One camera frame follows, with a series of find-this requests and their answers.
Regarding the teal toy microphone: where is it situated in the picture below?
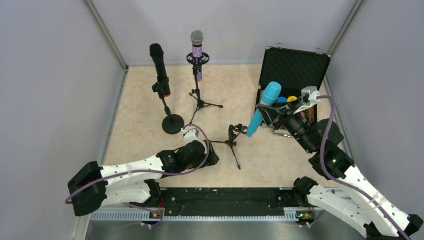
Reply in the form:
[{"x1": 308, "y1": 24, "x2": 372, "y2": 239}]
[{"x1": 246, "y1": 81, "x2": 282, "y2": 137}]

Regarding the white cable duct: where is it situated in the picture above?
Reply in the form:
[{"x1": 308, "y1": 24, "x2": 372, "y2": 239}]
[{"x1": 90, "y1": 208, "x2": 314, "y2": 223}]

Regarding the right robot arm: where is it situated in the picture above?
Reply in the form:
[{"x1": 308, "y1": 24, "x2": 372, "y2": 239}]
[{"x1": 247, "y1": 82, "x2": 424, "y2": 240}]

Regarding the brown poker chip stack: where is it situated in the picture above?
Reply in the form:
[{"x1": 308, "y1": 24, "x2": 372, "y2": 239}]
[{"x1": 305, "y1": 108, "x2": 315, "y2": 123}]

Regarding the black tripod shock-mount stand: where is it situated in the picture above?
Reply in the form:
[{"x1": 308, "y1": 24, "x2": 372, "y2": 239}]
[{"x1": 186, "y1": 53, "x2": 224, "y2": 124}]

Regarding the blue dealer chip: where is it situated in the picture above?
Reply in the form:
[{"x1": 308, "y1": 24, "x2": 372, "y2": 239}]
[{"x1": 276, "y1": 96, "x2": 288, "y2": 103}]

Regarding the black round-base mic stand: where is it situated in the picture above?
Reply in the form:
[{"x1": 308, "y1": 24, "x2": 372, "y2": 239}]
[{"x1": 151, "y1": 77, "x2": 186, "y2": 136}]

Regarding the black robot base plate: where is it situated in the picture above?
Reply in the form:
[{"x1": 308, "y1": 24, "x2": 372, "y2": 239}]
[{"x1": 138, "y1": 187, "x2": 318, "y2": 221}]

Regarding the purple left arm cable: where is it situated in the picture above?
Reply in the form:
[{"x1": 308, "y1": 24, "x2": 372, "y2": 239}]
[{"x1": 64, "y1": 123, "x2": 212, "y2": 229}]

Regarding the purple glitter microphone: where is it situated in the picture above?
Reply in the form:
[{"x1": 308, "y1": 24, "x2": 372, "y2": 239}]
[{"x1": 190, "y1": 30, "x2": 204, "y2": 82}]

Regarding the yellow dealer chip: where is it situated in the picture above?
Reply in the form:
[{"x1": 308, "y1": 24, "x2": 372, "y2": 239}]
[{"x1": 287, "y1": 96, "x2": 298, "y2": 103}]

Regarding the black tripod stand with clip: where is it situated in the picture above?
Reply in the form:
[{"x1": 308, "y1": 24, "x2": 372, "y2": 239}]
[{"x1": 211, "y1": 123, "x2": 248, "y2": 170}]

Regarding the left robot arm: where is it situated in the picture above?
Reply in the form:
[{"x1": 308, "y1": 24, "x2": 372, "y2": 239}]
[{"x1": 65, "y1": 128, "x2": 220, "y2": 217}]

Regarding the black poker chip case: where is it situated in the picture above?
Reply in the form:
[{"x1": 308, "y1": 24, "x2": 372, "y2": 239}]
[{"x1": 255, "y1": 47, "x2": 331, "y2": 105}]

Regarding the black microphone orange end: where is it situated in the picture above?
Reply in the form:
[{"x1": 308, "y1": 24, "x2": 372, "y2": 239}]
[{"x1": 149, "y1": 43, "x2": 171, "y2": 97}]

